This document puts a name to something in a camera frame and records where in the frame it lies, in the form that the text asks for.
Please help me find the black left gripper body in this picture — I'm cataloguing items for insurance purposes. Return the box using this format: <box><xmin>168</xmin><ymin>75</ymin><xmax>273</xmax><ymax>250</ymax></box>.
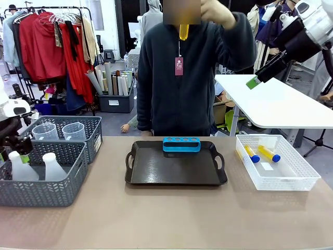
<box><xmin>0</xmin><ymin>117</ymin><xmax>34</xmax><ymax>157</ymax></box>

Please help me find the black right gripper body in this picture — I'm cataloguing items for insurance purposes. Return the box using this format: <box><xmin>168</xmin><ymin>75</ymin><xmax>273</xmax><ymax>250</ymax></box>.
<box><xmin>275</xmin><ymin>17</ymin><xmax>324</xmax><ymax>64</ymax></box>

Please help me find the white plastic conical flask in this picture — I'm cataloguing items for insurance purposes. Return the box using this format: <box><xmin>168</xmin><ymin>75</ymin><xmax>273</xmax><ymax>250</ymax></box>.
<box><xmin>8</xmin><ymin>151</ymin><xmax>40</xmax><ymax>182</ymax></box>
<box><xmin>42</xmin><ymin>152</ymin><xmax>68</xmax><ymax>182</ymax></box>

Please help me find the clear plastic measuring beaker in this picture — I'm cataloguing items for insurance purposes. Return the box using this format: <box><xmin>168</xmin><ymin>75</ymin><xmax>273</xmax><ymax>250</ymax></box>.
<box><xmin>61</xmin><ymin>121</ymin><xmax>87</xmax><ymax>142</ymax></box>
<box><xmin>31</xmin><ymin>122</ymin><xmax>60</xmax><ymax>142</ymax></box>

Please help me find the yellow liquid tube blue cap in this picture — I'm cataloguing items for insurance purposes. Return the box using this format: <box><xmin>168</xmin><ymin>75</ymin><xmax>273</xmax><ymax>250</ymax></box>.
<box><xmin>244</xmin><ymin>144</ymin><xmax>261</xmax><ymax>164</ymax></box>
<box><xmin>179</xmin><ymin>23</ymin><xmax>189</xmax><ymax>42</ymax></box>
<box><xmin>257</xmin><ymin>144</ymin><xmax>281</xmax><ymax>163</ymax></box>

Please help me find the person's left forearm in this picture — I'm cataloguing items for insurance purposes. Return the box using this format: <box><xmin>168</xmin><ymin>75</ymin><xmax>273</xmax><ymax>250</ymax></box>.
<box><xmin>221</xmin><ymin>11</ymin><xmax>257</xmax><ymax>72</ymax></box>

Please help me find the person's right forearm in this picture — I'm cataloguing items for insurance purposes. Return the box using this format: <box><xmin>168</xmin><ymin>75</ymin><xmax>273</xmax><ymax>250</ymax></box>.
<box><xmin>136</xmin><ymin>88</ymin><xmax>155</xmax><ymax>132</ymax></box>

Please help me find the person's left hand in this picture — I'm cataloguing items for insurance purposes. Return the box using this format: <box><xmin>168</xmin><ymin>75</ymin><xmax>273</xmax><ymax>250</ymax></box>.
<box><xmin>201</xmin><ymin>0</ymin><xmax>237</xmax><ymax>30</ymax></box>

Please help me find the white background table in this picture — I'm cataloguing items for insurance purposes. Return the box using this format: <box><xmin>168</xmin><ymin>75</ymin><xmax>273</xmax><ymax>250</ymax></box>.
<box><xmin>214</xmin><ymin>73</ymin><xmax>333</xmax><ymax>138</ymax></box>

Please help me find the large grey plastic basket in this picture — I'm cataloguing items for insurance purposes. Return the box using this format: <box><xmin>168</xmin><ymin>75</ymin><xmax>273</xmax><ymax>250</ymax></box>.
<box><xmin>0</xmin><ymin>140</ymin><xmax>89</xmax><ymax>208</ymax></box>

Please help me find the lime green chair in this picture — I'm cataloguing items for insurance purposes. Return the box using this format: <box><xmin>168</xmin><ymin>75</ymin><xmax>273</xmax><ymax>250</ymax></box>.
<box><xmin>215</xmin><ymin>109</ymin><xmax>246</xmax><ymax>129</ymax></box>

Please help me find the cardboard box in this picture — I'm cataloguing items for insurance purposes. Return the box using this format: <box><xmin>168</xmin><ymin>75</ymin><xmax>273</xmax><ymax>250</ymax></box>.
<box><xmin>212</xmin><ymin>95</ymin><xmax>235</xmax><ymax>126</ymax></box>

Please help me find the grey plastic basket with label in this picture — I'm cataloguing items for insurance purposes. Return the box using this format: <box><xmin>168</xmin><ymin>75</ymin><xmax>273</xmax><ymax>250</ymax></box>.
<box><xmin>15</xmin><ymin>115</ymin><xmax>103</xmax><ymax>165</ymax></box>

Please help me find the black tripod stand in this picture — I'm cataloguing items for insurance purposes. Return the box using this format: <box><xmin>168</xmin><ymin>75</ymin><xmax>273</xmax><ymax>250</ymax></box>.
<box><xmin>302</xmin><ymin>128</ymin><xmax>333</xmax><ymax>158</ymax></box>

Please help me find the red long dress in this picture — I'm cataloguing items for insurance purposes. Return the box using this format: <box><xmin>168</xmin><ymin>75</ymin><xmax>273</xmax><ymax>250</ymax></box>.
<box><xmin>59</xmin><ymin>22</ymin><xmax>95</xmax><ymax>105</ymax></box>

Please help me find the maroon hang tag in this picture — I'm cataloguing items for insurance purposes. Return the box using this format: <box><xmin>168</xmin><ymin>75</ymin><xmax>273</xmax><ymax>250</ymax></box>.
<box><xmin>174</xmin><ymin>56</ymin><xmax>184</xmax><ymax>77</ymax></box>

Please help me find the person in dark fleece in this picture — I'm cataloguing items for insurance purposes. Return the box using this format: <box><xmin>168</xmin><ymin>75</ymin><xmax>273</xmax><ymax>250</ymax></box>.
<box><xmin>136</xmin><ymin>11</ymin><xmax>257</xmax><ymax>138</ymax></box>

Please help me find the red hooded garment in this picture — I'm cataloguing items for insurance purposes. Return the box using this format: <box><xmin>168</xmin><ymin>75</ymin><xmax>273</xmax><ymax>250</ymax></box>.
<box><xmin>19</xmin><ymin>11</ymin><xmax>67</xmax><ymax>83</ymax></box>

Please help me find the light blue hanging garment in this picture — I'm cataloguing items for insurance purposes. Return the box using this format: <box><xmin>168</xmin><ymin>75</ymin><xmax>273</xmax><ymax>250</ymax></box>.
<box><xmin>2</xmin><ymin>17</ymin><xmax>20</xmax><ymax>68</ymax></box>

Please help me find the grey paper roll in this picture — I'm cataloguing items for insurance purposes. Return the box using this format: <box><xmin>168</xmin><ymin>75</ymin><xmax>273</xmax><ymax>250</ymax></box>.
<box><xmin>84</xmin><ymin>69</ymin><xmax>104</xmax><ymax>96</ymax></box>

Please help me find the beige paper roll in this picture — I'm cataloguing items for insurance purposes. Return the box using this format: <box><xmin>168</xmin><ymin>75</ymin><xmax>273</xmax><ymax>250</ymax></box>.
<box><xmin>94</xmin><ymin>64</ymin><xmax>109</xmax><ymax>92</ymax></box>

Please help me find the grey storage bin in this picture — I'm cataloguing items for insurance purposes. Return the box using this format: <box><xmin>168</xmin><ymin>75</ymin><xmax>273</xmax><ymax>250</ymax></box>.
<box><xmin>97</xmin><ymin>80</ymin><xmax>135</xmax><ymax>114</ymax></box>

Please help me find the white plastic basket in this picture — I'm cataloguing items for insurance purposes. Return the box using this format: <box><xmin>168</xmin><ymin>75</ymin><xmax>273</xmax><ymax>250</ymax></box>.
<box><xmin>235</xmin><ymin>134</ymin><xmax>322</xmax><ymax>192</ymax></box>

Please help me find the black hanging scarf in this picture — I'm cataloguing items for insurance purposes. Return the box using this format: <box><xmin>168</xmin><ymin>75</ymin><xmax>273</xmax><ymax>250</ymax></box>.
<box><xmin>64</xmin><ymin>20</ymin><xmax>80</xmax><ymax>62</ymax></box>

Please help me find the blue test tube rack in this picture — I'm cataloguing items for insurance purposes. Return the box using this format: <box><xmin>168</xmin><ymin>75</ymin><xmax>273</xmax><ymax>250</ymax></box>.
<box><xmin>162</xmin><ymin>136</ymin><xmax>202</xmax><ymax>153</ymax></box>

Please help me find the white paper roll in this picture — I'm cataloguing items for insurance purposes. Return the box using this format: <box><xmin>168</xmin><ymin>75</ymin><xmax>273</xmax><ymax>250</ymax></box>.
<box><xmin>121</xmin><ymin>73</ymin><xmax>129</xmax><ymax>97</ymax></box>

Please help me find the beige hanging garment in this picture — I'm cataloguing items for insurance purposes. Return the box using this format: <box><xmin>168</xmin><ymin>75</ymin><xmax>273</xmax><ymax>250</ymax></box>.
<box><xmin>81</xmin><ymin>16</ymin><xmax>101</xmax><ymax>66</ymax></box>

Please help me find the grey step stool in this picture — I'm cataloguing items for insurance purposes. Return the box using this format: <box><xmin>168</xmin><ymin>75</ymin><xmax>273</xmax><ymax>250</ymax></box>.
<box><xmin>103</xmin><ymin>48</ymin><xmax>116</xmax><ymax>64</ymax></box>

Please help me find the black serving tray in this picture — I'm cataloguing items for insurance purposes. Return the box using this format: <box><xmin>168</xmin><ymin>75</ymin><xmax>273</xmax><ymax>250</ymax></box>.
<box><xmin>124</xmin><ymin>140</ymin><xmax>228</xmax><ymax>186</ymax></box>

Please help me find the black clothes rack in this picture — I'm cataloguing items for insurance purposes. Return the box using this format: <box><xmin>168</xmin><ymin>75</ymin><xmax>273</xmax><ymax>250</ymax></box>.
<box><xmin>3</xmin><ymin>6</ymin><xmax>96</xmax><ymax>116</ymax></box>

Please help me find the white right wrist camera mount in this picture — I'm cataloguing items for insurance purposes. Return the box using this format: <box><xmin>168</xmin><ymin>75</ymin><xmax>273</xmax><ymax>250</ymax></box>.
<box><xmin>262</xmin><ymin>4</ymin><xmax>299</xmax><ymax>29</ymax></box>

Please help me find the black camera tripod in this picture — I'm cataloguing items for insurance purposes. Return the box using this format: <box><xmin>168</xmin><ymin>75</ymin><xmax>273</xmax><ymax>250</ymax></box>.
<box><xmin>11</xmin><ymin>82</ymin><xmax>36</xmax><ymax>105</ymax></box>

